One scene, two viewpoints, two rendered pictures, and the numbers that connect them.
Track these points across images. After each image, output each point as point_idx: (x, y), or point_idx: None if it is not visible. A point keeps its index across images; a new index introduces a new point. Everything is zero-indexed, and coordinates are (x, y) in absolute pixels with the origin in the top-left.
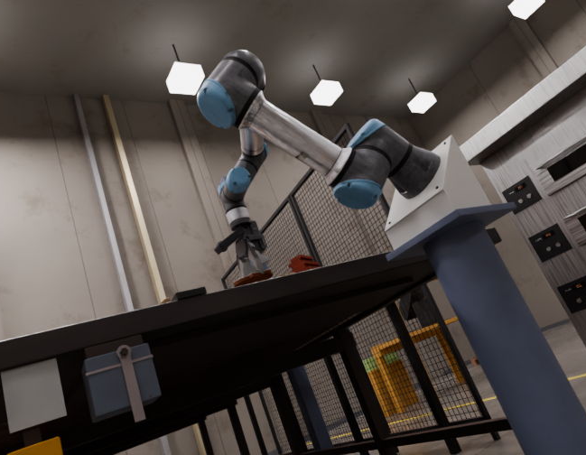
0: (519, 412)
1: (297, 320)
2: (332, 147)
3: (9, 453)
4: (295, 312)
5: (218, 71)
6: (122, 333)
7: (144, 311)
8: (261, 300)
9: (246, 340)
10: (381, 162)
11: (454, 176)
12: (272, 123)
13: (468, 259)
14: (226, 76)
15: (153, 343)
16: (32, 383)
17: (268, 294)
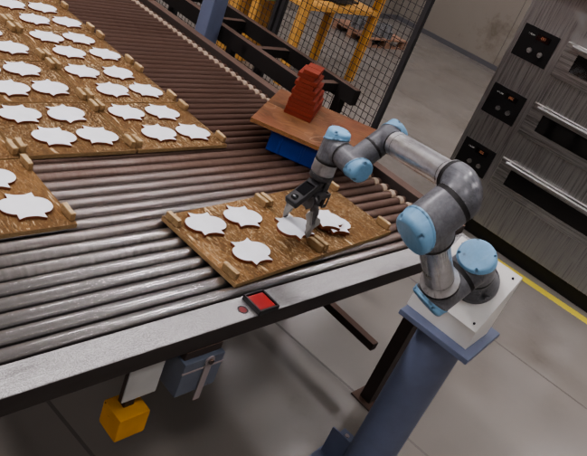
0: (381, 426)
1: None
2: (449, 282)
3: (121, 422)
4: None
5: (445, 222)
6: (213, 341)
7: (234, 325)
8: (304, 311)
9: None
10: (465, 296)
11: (490, 318)
12: (434, 261)
13: (440, 361)
14: (445, 232)
15: None
16: (146, 374)
17: (310, 308)
